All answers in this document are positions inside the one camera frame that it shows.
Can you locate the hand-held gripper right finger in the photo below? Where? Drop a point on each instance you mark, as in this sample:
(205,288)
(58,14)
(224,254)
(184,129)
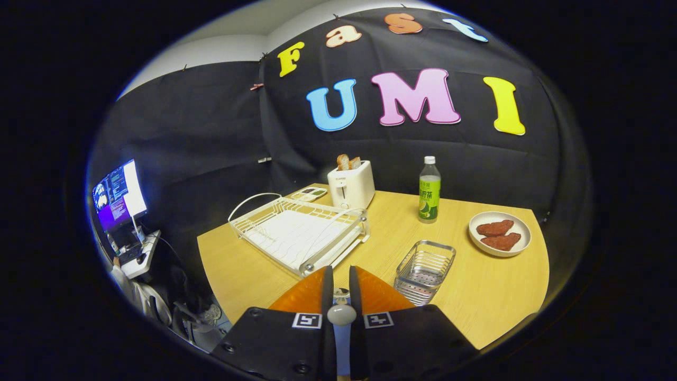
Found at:
(355,349)

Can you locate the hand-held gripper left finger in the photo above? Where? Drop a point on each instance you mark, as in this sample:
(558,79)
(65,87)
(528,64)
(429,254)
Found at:
(329,349)

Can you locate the metal spoon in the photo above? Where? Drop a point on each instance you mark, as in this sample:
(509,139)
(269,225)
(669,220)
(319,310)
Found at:
(341,315)

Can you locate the white divided seasoning dish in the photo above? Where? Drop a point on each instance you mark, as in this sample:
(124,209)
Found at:
(312,193)

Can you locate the small white dish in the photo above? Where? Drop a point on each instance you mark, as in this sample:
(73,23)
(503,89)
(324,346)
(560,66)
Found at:
(500,253)

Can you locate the white toaster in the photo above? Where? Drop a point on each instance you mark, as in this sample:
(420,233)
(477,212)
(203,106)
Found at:
(354,185)

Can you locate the green label drink bottle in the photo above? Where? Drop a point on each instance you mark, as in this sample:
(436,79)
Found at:
(429,201)

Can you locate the red meat piece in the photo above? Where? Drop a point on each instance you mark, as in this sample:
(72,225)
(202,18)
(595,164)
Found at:
(501,242)
(494,228)

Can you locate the toasted bread slice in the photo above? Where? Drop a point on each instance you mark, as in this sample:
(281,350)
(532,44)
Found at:
(343,162)
(355,163)

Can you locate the white side desk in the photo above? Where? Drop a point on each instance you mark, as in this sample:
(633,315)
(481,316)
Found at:
(145,264)

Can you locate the black backdrop cloth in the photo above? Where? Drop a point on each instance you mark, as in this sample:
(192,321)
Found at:
(423,148)

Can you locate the computer monitor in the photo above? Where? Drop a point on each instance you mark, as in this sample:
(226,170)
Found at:
(113,196)

